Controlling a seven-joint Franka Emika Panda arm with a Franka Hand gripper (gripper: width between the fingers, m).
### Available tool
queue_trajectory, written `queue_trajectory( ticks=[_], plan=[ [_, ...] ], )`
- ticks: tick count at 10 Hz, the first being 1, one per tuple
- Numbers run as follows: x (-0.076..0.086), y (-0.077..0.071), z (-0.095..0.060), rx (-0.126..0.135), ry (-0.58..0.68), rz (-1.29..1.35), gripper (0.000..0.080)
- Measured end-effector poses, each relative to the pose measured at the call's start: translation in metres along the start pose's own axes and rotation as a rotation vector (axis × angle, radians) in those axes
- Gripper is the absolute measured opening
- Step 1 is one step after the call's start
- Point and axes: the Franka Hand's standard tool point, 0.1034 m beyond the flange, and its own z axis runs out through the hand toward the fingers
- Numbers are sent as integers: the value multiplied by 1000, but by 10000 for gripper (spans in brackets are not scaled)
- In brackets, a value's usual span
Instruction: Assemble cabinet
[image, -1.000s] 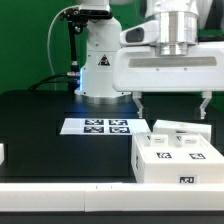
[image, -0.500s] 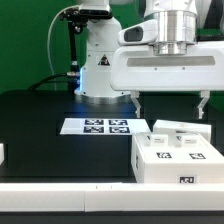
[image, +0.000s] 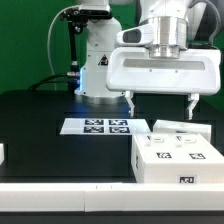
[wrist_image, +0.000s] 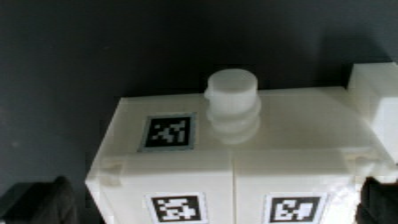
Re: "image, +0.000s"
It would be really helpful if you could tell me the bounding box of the long white cabinet side piece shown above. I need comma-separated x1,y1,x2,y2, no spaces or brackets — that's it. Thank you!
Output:
153,120,212,142

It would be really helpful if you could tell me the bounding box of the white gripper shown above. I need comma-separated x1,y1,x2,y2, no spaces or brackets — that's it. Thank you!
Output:
106,47,221,120

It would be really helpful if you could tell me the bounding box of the black cable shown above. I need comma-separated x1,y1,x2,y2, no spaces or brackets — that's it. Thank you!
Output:
27,71,81,92

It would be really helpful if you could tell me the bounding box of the white front fence bar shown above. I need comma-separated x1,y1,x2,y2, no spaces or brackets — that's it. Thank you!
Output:
0,183,224,212

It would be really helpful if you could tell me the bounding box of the white cable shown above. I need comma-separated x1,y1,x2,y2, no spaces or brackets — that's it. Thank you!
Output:
46,5,78,91

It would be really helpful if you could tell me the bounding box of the white left fence bar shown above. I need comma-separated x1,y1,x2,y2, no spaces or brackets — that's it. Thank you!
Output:
0,143,4,165

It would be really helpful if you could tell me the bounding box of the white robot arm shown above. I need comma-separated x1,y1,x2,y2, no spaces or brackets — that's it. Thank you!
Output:
77,0,221,110

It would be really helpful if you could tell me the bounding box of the small white cabinet top panel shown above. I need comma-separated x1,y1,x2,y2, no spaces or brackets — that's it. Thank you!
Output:
133,133,176,163

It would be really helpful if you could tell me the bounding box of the white cabinet body box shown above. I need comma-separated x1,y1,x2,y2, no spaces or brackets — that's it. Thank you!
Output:
131,133,224,184

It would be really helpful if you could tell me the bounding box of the grey braided hose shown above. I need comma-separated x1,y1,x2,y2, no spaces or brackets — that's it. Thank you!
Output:
188,0,223,48

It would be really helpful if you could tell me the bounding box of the white fence bar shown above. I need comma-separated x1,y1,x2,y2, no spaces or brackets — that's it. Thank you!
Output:
0,143,4,165
0,183,224,212

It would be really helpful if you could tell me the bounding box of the white cabinet door panel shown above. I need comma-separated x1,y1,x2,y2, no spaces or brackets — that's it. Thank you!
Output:
171,134,224,164

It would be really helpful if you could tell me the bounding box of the black camera stand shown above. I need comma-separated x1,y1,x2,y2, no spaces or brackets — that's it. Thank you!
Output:
59,7,112,91

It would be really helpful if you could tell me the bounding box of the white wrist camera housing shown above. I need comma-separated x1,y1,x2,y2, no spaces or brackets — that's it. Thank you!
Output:
115,24,155,47

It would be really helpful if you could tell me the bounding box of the white marker sheet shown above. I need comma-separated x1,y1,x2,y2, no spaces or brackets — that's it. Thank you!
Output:
60,118,150,135

